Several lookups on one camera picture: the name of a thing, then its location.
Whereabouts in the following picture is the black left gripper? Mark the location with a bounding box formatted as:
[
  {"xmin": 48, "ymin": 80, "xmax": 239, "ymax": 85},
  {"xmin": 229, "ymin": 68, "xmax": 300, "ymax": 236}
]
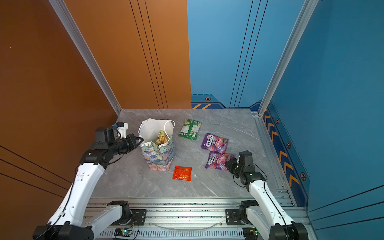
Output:
[{"xmin": 109, "ymin": 134, "xmax": 144, "ymax": 157}]

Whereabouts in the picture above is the purple Fox's berries candy bag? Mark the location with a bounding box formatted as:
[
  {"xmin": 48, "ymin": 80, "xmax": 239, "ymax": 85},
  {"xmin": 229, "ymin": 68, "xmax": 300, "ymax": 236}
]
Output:
[{"xmin": 205, "ymin": 152, "xmax": 234, "ymax": 171}]

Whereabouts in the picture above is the orange Fox's candy bag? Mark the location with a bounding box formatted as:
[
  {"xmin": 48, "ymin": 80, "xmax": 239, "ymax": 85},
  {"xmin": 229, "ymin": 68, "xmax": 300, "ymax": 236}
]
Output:
[{"xmin": 155, "ymin": 130, "xmax": 170, "ymax": 146}]

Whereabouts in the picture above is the floral paper gift bag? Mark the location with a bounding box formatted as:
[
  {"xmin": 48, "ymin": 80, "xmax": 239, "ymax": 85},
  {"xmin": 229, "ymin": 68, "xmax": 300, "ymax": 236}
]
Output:
[{"xmin": 138, "ymin": 119, "xmax": 175, "ymax": 172}]

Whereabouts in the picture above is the red snack packet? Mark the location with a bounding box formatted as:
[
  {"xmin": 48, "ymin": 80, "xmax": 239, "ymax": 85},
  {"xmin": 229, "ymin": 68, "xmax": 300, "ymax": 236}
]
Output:
[{"xmin": 173, "ymin": 166, "xmax": 192, "ymax": 182}]

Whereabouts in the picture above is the green lime candy bag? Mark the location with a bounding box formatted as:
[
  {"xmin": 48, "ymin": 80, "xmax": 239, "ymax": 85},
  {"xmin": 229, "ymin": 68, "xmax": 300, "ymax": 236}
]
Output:
[{"xmin": 179, "ymin": 119, "xmax": 202, "ymax": 141}]

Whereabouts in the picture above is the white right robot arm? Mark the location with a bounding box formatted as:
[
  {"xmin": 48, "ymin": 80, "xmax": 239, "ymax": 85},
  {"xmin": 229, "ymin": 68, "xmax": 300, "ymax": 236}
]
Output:
[{"xmin": 225, "ymin": 151, "xmax": 309, "ymax": 240}]

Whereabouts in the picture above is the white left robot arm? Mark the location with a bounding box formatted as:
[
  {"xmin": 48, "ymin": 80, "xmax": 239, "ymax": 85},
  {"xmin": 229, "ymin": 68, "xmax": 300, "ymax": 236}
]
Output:
[{"xmin": 33, "ymin": 134, "xmax": 144, "ymax": 240}]

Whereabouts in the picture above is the right circuit board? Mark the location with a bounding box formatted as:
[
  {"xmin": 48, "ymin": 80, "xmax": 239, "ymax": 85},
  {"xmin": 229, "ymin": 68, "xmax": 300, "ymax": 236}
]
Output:
[{"xmin": 243, "ymin": 228, "xmax": 263, "ymax": 240}]

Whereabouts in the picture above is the left green circuit board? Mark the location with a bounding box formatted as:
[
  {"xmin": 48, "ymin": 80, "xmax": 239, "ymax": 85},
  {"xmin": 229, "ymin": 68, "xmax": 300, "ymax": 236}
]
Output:
[{"xmin": 114, "ymin": 228, "xmax": 134, "ymax": 238}]

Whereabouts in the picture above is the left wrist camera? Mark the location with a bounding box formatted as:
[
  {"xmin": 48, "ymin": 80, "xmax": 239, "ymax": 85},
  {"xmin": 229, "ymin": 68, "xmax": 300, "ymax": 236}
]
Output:
[{"xmin": 112, "ymin": 122, "xmax": 129, "ymax": 138}]

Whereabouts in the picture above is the aluminium table edge rail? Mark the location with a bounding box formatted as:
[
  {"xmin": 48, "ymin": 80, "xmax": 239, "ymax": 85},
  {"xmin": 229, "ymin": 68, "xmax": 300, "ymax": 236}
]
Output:
[{"xmin": 251, "ymin": 111, "xmax": 304, "ymax": 208}]

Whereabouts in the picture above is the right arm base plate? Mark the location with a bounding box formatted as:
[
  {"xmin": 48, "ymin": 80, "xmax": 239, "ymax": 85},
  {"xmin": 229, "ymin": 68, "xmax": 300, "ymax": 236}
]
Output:
[{"xmin": 225, "ymin": 208, "xmax": 268, "ymax": 226}]

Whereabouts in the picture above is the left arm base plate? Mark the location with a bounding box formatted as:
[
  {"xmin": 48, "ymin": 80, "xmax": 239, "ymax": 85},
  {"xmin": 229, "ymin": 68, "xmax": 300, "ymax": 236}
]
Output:
[{"xmin": 111, "ymin": 209, "xmax": 147, "ymax": 227}]

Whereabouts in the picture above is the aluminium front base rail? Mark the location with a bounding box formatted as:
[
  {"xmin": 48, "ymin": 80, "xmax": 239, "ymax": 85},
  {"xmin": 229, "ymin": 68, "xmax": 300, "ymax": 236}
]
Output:
[{"xmin": 80, "ymin": 196, "xmax": 313, "ymax": 240}]

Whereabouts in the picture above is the aluminium corner post left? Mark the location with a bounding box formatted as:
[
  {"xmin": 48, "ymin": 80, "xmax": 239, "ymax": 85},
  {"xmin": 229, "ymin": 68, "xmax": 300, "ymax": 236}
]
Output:
[{"xmin": 49, "ymin": 0, "xmax": 122, "ymax": 115}]

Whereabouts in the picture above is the aluminium corner post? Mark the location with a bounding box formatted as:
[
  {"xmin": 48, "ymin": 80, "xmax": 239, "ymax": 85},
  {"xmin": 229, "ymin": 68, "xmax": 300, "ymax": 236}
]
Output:
[
  {"xmin": 258, "ymin": 0, "xmax": 319, "ymax": 117},
  {"xmin": 49, "ymin": 0, "xmax": 122, "ymax": 115}
]

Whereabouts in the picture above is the aluminium corner post right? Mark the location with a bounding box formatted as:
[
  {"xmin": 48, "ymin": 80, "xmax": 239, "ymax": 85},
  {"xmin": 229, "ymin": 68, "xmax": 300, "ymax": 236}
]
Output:
[{"xmin": 258, "ymin": 0, "xmax": 319, "ymax": 117}]

